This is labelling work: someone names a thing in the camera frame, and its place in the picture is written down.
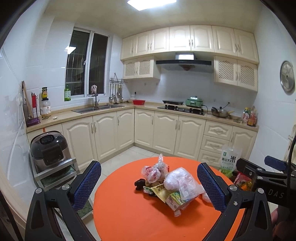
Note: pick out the person's right hand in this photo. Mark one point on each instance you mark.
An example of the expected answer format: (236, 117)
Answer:
(283, 223)

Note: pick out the hanging utensil rack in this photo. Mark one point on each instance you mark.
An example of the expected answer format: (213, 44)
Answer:
(116, 90)

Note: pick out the gas stove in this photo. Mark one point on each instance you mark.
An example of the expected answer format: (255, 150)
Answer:
(179, 106)

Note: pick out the red plastic basin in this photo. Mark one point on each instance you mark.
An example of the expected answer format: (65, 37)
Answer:
(138, 102)

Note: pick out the condiment bottles group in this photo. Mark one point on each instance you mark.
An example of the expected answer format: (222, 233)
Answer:
(249, 116)

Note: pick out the green white rice bag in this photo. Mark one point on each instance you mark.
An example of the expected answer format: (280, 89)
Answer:
(228, 160)

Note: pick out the cream upper cabinets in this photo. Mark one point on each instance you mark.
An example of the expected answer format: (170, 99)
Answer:
(233, 52)

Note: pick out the red rice bag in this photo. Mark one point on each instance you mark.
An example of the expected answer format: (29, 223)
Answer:
(243, 182)

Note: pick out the black range hood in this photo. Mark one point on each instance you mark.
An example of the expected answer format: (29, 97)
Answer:
(186, 62)

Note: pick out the kitchen window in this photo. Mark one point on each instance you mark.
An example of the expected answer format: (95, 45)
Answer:
(86, 62)

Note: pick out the dark brown food scrap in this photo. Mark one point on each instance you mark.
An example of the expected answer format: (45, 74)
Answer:
(139, 184)

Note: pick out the steel sink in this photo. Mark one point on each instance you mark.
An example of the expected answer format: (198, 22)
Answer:
(99, 108)

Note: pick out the cream cabinets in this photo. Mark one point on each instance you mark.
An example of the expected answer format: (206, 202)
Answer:
(103, 134)
(233, 52)

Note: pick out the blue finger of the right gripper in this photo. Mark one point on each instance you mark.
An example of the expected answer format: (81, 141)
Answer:
(275, 163)

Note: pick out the black rice cooker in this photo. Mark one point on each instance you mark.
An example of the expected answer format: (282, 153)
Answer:
(49, 149)

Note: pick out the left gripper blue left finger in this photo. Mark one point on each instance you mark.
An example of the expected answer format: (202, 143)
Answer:
(84, 184)

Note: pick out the metal step rack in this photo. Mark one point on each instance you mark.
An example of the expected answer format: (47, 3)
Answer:
(55, 177)

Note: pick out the cream lower cabinets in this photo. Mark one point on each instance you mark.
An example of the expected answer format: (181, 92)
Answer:
(103, 134)

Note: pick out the yellow snack wrapper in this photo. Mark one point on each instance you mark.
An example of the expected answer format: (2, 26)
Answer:
(161, 192)

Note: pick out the large clear jar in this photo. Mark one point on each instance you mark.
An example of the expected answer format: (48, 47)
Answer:
(45, 108)

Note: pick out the green white milk carton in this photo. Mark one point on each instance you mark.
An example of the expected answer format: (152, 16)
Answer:
(175, 203)

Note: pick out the green electric hot pot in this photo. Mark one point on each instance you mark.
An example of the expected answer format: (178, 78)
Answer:
(194, 102)

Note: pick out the steel wok pan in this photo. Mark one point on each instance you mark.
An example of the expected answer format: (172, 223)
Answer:
(221, 112)

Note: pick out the green dish soap bottle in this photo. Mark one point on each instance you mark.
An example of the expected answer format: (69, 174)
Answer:
(67, 93)

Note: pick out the red-printed clear plastic bag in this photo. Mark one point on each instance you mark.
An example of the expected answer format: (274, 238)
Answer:
(157, 172)

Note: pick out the wooden cutting board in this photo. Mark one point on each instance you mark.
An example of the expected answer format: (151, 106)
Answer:
(26, 102)

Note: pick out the ceiling light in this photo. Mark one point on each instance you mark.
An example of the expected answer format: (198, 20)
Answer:
(141, 5)

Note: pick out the kitchen faucet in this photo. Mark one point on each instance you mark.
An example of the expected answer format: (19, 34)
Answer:
(95, 95)

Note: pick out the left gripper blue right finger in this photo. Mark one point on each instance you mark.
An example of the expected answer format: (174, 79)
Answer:
(214, 186)

